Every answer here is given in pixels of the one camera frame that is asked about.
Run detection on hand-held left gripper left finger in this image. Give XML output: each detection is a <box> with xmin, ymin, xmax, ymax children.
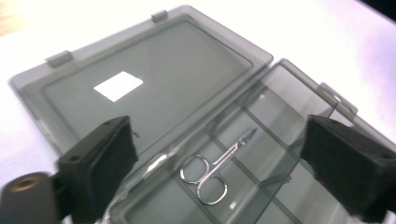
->
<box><xmin>56</xmin><ymin>115</ymin><xmax>139</xmax><ymax>224</ymax></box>

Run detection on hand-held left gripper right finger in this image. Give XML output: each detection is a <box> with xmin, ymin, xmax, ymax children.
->
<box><xmin>299</xmin><ymin>114</ymin><xmax>396</xmax><ymax>224</ymax></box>

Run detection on grey transparent compartment box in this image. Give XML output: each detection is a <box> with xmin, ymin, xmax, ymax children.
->
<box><xmin>8</xmin><ymin>4</ymin><xmax>396</xmax><ymax>224</ymax></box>

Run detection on small silver scissors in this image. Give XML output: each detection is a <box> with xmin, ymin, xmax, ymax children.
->
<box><xmin>179</xmin><ymin>127</ymin><xmax>259</xmax><ymax>206</ymax></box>

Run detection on wooden table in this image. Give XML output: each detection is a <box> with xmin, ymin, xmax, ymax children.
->
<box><xmin>0</xmin><ymin>0</ymin><xmax>22</xmax><ymax>36</ymax></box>

